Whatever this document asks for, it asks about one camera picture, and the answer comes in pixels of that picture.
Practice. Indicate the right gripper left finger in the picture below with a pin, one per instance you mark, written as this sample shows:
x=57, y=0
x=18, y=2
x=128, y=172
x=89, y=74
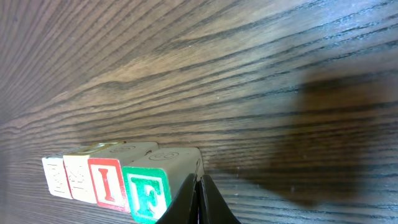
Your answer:
x=184, y=207

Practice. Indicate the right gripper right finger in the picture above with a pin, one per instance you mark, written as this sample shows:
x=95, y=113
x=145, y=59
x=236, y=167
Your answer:
x=212, y=206

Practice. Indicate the green F block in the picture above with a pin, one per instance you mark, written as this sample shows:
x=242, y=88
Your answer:
x=153, y=181

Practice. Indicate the red I block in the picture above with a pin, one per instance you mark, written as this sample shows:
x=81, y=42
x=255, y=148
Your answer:
x=106, y=172

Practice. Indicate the white green picture block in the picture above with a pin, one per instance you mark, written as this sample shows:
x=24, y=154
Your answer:
x=78, y=172

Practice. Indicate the white blue picture block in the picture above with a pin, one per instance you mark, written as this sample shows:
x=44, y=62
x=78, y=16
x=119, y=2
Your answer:
x=56, y=176

